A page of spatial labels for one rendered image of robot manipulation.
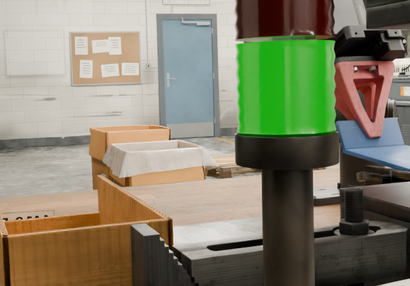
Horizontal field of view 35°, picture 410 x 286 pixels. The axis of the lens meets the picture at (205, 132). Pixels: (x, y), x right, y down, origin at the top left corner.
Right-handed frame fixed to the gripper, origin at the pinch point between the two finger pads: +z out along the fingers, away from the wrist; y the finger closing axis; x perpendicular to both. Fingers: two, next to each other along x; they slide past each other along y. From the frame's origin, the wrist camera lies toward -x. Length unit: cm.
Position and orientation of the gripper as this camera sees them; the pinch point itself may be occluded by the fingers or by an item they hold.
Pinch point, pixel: (370, 131)
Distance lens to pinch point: 67.2
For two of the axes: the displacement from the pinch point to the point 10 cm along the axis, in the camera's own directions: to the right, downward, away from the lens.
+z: 1.8, 9.3, -3.2
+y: 3.0, -3.6, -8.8
